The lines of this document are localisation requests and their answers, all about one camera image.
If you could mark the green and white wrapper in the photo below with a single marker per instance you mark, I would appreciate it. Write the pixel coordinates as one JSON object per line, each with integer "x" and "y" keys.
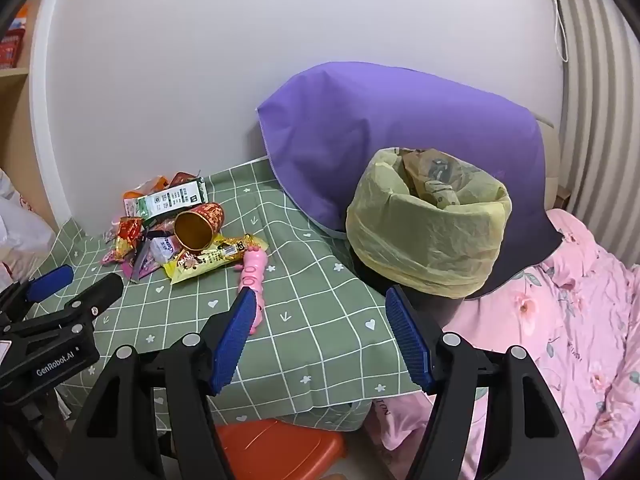
{"x": 172, "y": 200}

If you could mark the wooden shelf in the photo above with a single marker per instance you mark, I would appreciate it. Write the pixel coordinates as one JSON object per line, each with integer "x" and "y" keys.
{"x": 12, "y": 110}

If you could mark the yellow trash bag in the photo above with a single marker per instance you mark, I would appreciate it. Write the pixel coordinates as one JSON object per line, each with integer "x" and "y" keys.
{"x": 430, "y": 240}

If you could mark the red and gold paper cup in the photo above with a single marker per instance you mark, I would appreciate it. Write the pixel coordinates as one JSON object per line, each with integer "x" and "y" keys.
{"x": 195, "y": 230}

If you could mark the red box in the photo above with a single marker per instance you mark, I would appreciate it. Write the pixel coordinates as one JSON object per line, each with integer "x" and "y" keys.
{"x": 9, "y": 50}

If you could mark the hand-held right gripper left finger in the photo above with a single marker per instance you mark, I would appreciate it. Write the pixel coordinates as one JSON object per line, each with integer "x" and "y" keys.
{"x": 232, "y": 345}

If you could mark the green checked tablecloth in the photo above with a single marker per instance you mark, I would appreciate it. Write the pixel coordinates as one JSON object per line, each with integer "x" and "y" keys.
{"x": 310, "y": 320}

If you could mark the pink caterpillar toy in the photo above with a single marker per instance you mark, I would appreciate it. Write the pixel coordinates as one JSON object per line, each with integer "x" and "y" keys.
{"x": 252, "y": 272}

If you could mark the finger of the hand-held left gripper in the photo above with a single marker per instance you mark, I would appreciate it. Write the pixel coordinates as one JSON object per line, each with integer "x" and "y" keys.
{"x": 97, "y": 295}
{"x": 50, "y": 280}

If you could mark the orange plastic stool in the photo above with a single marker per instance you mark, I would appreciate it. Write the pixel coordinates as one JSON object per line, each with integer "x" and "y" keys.
{"x": 280, "y": 447}

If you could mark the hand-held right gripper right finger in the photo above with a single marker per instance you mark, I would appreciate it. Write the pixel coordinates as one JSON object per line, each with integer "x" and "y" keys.
{"x": 407, "y": 340}

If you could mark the yellow snack packet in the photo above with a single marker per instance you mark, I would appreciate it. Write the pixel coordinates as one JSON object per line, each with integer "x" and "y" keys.
{"x": 205, "y": 262}

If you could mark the pink floral blanket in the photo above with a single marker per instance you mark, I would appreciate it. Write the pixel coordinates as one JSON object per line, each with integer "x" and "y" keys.
{"x": 550, "y": 360}

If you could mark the purple pillow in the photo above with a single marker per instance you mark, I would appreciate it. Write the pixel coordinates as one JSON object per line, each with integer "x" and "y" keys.
{"x": 400, "y": 110}

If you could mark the white plastic bag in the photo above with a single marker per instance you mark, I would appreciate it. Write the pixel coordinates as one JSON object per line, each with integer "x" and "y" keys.
{"x": 20, "y": 230}

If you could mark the grey striped curtain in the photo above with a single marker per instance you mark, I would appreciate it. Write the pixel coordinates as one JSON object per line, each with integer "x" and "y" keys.
{"x": 600, "y": 110}

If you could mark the pile of small snack wrappers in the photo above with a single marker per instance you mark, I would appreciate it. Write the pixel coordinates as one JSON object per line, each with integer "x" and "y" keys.
{"x": 155, "y": 255}

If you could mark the beige headboard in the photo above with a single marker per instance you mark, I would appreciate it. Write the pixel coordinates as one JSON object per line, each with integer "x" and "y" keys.
{"x": 550, "y": 160}

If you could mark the brown plastic bag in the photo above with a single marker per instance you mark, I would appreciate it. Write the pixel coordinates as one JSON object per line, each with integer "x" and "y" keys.
{"x": 435, "y": 170}

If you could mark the black trash bin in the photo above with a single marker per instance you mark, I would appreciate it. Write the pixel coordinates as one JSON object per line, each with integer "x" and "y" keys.
{"x": 400, "y": 295}

